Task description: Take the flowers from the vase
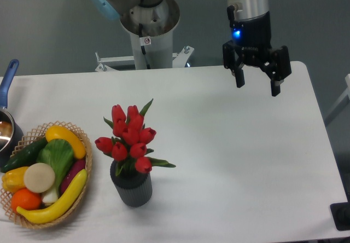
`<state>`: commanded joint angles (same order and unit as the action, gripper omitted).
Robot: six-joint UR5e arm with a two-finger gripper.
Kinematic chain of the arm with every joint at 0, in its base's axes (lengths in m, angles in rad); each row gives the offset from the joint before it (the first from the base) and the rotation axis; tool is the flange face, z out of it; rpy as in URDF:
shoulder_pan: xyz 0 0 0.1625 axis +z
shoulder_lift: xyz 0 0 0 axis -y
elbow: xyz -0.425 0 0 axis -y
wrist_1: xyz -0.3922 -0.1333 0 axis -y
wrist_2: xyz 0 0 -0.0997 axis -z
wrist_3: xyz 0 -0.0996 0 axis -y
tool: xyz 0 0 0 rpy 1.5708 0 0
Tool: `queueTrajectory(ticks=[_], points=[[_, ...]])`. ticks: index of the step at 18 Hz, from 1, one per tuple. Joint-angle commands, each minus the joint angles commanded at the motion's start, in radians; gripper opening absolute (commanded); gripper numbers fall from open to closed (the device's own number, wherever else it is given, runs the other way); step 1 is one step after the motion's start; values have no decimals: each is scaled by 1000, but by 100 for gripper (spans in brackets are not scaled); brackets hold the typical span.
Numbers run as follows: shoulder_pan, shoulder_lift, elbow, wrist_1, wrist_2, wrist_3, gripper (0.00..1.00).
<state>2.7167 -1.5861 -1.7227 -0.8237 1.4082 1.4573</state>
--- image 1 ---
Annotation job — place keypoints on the green bok choy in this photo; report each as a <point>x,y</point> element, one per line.
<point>58,154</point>

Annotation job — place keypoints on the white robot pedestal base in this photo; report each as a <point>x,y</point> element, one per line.
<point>151,35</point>

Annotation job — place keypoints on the yellow banana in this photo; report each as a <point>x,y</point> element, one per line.
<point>61,206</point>

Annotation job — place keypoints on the blue-handled saucepan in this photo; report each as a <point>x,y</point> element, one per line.
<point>11,133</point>

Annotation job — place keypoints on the yellow squash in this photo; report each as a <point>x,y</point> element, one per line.
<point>61,132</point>

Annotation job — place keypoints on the red tulip bouquet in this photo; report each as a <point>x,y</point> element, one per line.
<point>128,147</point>

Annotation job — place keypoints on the dark grey ribbed vase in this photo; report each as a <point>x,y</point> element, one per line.
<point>135,191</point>

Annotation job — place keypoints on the woven wicker basket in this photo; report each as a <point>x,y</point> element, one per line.
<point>35,135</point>

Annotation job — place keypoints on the dark green cucumber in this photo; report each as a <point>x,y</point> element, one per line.
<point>26,156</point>

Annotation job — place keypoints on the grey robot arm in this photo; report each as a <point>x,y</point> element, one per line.
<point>114,9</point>

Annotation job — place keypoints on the round beige onion slice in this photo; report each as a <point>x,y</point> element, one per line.
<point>39,177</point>

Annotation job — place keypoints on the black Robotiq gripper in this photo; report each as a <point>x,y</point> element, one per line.
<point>251,45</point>

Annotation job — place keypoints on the purple sweet potato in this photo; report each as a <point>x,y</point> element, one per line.
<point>75,168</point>

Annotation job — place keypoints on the yellow bell pepper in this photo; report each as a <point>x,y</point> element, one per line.
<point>13,180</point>

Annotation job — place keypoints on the black device at edge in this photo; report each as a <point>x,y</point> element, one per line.
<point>340,214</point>

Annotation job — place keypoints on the orange fruit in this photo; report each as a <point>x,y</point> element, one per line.
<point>25,199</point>

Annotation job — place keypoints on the white frame at right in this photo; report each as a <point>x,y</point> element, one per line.
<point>339,105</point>

